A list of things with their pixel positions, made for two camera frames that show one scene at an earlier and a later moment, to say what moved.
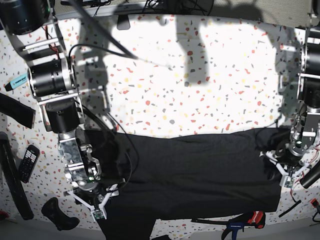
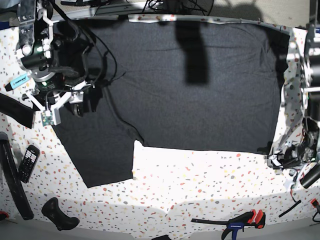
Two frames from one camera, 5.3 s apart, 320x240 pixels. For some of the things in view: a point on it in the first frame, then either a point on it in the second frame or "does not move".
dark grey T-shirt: x=150 y=177 to x=173 y=85
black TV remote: x=29 y=162 does not move
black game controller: x=52 y=212 does not move
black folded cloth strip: x=23 y=113 does not move
